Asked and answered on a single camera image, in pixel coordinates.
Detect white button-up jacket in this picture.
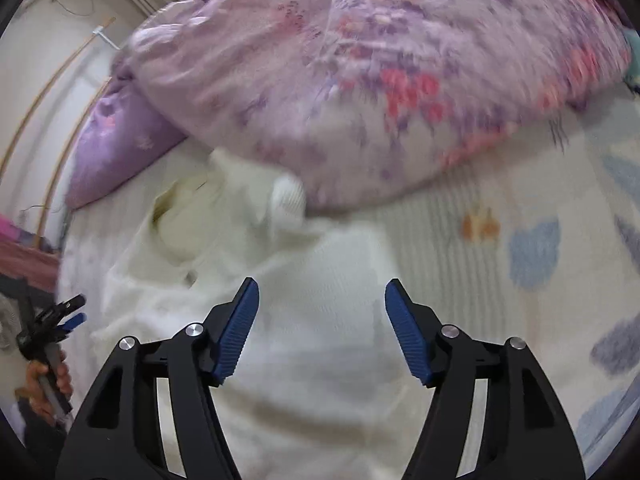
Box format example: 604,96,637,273
93,150,423,479

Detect person left hand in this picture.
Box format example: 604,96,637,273
25,348,74,417

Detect floral bed sheet mattress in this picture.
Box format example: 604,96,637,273
58,84,639,479

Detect blue green pillow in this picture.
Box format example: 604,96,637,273
623,28,640,94

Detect purple floral quilt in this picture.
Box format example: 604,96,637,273
66,0,631,209

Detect wooden rail rack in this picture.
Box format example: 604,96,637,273
0,15,117,252

